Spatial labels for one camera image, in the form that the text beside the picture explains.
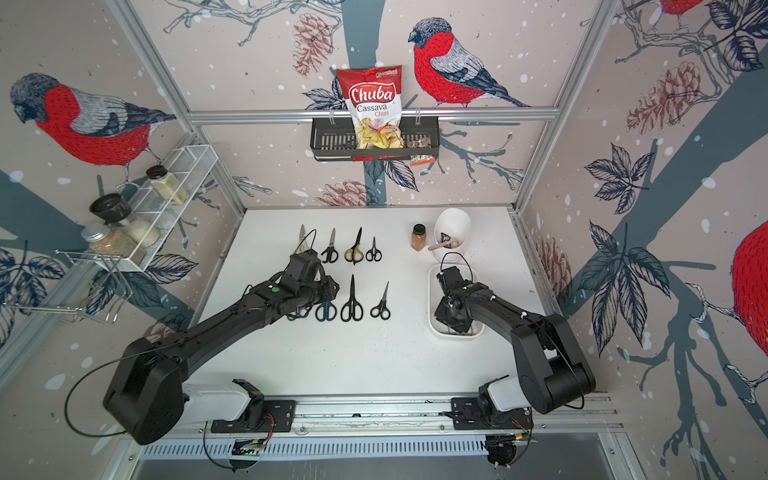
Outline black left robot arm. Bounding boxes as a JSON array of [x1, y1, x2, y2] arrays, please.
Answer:
[[103, 250, 339, 445]]

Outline white plastic storage box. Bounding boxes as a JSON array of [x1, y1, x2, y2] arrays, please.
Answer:
[[427, 264, 485, 341]]

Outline spice jar with silver lid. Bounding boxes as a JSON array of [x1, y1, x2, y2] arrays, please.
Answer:
[[81, 224, 137, 258]]

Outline black wire wall basket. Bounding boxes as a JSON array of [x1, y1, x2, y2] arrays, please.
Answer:
[[310, 116, 440, 161]]

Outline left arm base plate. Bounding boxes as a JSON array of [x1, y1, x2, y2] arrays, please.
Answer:
[[210, 400, 297, 434]]

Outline aluminium corner frame post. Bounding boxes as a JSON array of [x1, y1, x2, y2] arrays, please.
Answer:
[[106, 0, 246, 219]]

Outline small black scissors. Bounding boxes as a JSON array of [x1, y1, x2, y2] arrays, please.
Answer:
[[365, 238, 383, 262]]

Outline small snack packet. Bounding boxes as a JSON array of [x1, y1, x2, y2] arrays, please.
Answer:
[[406, 137, 436, 167]]

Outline dark blue handled scissors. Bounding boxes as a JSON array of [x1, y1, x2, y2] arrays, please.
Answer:
[[315, 301, 338, 322]]

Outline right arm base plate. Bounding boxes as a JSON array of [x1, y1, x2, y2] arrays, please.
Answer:
[[443, 397, 534, 431]]

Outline horizontal aluminium crossbar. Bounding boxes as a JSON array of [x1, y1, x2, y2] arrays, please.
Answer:
[[187, 106, 560, 126]]

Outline red cassava chips bag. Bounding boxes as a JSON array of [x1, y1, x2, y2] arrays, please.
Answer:
[[337, 66, 403, 149]]

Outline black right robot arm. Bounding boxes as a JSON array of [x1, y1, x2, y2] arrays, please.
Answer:
[[434, 266, 596, 414]]

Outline black funnel lid jar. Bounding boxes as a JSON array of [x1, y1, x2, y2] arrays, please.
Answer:
[[89, 193, 160, 248]]

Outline pink handled utensil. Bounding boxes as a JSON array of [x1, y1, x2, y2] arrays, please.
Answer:
[[428, 234, 461, 251]]

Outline long matte black scissors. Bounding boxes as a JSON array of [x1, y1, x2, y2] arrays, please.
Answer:
[[340, 275, 364, 322]]

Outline large black scissors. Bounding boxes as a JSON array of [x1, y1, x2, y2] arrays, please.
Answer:
[[320, 228, 339, 264]]

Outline white utensil cup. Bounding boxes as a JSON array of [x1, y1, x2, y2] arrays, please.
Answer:
[[432, 208, 471, 261]]

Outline spice jar with black lid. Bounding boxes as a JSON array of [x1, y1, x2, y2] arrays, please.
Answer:
[[146, 164, 189, 206]]

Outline brown spice bottle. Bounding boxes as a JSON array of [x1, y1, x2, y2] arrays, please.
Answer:
[[411, 224, 427, 251]]

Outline cream kitchen shears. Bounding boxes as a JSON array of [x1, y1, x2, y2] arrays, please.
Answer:
[[294, 224, 309, 254]]

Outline white wire spice shelf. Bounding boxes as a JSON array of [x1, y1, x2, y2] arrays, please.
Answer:
[[67, 144, 219, 272]]

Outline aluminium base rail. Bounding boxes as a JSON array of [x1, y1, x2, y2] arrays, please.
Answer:
[[162, 388, 623, 438]]

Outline yellow black scissors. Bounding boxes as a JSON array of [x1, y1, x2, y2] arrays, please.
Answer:
[[344, 227, 364, 265]]

